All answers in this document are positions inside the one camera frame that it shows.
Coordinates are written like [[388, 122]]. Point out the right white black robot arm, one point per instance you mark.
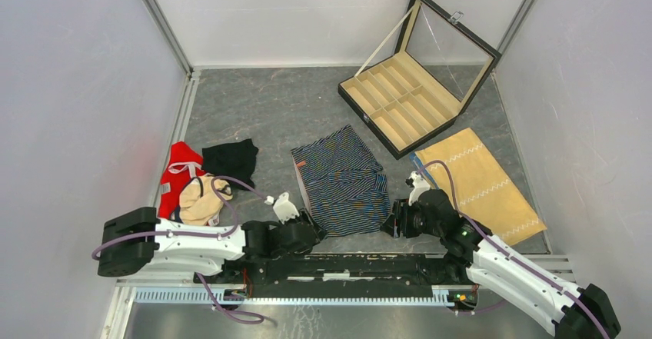
[[563, 308]]

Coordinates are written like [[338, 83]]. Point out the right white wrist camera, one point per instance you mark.
[[418, 185]]

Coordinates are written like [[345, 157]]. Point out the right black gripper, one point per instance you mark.
[[404, 211]]

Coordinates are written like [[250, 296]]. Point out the black underwear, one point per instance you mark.
[[236, 160]]

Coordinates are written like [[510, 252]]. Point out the beige underwear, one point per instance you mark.
[[201, 201]]

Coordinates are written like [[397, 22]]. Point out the black compartment box glass lid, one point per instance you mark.
[[420, 78]]

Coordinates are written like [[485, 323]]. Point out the white cable tray strip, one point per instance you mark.
[[223, 296]]

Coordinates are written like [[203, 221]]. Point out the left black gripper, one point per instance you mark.
[[305, 216]]

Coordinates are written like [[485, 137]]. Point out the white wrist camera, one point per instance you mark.
[[418, 185], [284, 209]]

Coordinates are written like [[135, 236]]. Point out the red underwear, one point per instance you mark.
[[183, 165]]

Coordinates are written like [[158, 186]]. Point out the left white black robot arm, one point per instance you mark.
[[139, 241]]

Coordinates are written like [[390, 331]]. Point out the tan cloth mat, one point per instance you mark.
[[483, 189]]

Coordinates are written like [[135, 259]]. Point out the blue striped boxer shorts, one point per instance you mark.
[[345, 185]]

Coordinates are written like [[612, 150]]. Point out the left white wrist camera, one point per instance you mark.
[[284, 209]]

